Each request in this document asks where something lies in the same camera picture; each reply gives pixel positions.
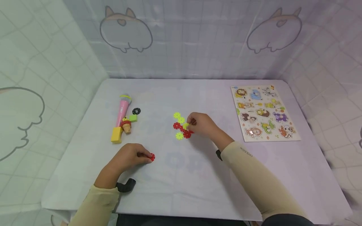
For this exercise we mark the person's right thumb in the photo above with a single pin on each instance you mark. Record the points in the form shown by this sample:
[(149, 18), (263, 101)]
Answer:
[(193, 129)]

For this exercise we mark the green wooden block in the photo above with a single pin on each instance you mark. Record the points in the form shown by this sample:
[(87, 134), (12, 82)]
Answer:
[(133, 118)]

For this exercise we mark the yellow snowflake disc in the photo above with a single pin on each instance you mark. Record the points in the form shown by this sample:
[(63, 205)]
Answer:
[(185, 126)]

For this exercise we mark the black round chip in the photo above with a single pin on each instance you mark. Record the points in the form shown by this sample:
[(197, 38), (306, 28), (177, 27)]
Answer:
[(136, 111)]

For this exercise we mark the person's left thumb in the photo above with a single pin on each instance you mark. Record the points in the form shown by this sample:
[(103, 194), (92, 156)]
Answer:
[(143, 160)]

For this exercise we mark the person's right fingers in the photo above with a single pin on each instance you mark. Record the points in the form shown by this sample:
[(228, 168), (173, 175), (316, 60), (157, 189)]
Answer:
[(191, 119)]

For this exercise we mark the red snowflake disc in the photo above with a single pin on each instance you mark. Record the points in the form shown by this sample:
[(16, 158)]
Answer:
[(152, 157)]

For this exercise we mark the person's left hand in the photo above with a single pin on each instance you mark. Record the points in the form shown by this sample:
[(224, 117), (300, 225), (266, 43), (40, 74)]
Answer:
[(127, 158)]

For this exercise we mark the person's left forearm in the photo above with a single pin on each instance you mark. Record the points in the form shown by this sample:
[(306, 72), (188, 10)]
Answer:
[(94, 205)]

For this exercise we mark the person's left fingers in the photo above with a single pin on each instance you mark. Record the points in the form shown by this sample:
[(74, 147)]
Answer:
[(142, 151)]

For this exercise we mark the yellow wooden block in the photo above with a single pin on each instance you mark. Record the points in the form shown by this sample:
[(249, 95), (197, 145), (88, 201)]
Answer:
[(116, 135)]

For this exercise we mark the pile of red and yellow snowflake pieces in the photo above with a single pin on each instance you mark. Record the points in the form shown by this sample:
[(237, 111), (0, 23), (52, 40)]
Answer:
[(178, 125)]

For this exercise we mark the animal puzzle board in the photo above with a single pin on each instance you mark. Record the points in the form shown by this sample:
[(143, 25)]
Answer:
[(264, 113)]

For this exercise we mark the person's right hand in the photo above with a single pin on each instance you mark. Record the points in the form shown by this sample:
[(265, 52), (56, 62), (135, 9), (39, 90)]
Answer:
[(205, 125)]

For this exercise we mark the pink toy microphone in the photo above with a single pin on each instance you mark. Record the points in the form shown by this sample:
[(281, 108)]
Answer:
[(122, 110)]

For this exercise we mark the toy ice cream cone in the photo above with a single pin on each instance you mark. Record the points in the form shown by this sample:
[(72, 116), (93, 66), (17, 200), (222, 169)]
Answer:
[(126, 125)]

